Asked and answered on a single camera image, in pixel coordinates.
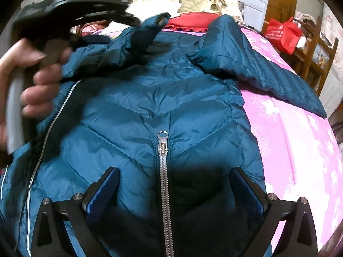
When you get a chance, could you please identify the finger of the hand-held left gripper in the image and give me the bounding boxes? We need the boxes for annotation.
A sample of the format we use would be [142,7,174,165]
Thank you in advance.
[76,11,141,28]
[68,36,111,49]

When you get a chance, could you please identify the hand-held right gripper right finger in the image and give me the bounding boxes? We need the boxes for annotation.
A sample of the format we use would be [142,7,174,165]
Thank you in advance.
[230,167,318,257]

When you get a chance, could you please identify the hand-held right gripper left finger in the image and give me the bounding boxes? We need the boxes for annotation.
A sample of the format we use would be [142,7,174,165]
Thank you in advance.
[32,167,120,257]

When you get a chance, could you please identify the teal down jacket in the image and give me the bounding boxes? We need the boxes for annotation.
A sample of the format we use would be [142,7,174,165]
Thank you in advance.
[0,12,328,257]

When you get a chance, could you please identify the person's left hand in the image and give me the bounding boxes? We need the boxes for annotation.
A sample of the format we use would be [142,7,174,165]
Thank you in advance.
[0,37,73,146]

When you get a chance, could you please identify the red patterned blanket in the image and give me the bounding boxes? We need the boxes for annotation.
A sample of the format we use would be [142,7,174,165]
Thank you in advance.
[71,21,126,37]

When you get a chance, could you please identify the white pillow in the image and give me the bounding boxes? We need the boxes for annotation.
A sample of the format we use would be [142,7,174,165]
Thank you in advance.
[125,0,180,20]

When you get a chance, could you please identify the red ruffled pillow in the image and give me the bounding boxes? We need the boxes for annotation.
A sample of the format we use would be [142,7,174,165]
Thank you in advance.
[162,13,215,34]

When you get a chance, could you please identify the pink floral bedsheet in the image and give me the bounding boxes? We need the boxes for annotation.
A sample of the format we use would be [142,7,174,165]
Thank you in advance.
[161,24,343,257]

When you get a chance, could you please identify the wooden chair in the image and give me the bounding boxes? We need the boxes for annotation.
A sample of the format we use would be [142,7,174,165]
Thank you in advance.
[291,15,339,97]

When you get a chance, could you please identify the red shopping bag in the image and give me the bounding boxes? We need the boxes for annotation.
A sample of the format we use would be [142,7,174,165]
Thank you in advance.
[265,17,303,55]

